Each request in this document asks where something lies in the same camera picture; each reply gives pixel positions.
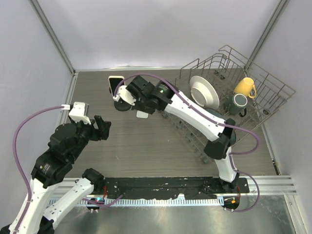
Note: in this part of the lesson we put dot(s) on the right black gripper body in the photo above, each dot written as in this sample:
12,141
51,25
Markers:
141,105

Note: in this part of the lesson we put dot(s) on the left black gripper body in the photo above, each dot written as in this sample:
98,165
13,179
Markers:
87,132

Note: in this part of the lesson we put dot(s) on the silver phone stand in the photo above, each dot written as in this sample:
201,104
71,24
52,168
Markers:
143,115

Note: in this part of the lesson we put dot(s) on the black round phone stand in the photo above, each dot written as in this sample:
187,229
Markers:
122,106

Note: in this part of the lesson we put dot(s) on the white cased smartphone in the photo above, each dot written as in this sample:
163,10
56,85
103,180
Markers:
115,82

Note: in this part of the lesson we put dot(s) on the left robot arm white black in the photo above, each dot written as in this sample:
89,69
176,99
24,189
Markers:
50,169

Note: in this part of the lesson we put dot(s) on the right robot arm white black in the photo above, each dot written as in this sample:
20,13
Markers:
166,97

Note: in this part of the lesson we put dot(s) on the white plate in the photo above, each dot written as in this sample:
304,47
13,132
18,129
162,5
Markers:
203,93

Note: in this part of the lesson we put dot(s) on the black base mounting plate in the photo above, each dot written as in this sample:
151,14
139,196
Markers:
164,188

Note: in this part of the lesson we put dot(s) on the blue ceramic plate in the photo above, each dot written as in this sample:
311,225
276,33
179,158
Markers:
219,115

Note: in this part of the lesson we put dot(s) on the dark green mug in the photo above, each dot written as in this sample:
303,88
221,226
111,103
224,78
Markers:
237,105

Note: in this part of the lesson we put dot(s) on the yellow mug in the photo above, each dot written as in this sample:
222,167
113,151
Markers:
246,87

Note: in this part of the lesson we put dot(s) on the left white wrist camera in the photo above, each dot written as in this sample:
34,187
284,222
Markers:
79,112

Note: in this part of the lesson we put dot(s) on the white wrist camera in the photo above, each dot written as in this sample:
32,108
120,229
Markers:
79,112
123,94

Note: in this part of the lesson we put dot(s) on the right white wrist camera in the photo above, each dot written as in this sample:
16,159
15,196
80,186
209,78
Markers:
123,94

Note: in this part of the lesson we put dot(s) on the slotted cable duct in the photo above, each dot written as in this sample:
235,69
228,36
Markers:
180,201

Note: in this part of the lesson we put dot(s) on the grey wire dish rack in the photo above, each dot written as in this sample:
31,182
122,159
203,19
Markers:
224,70

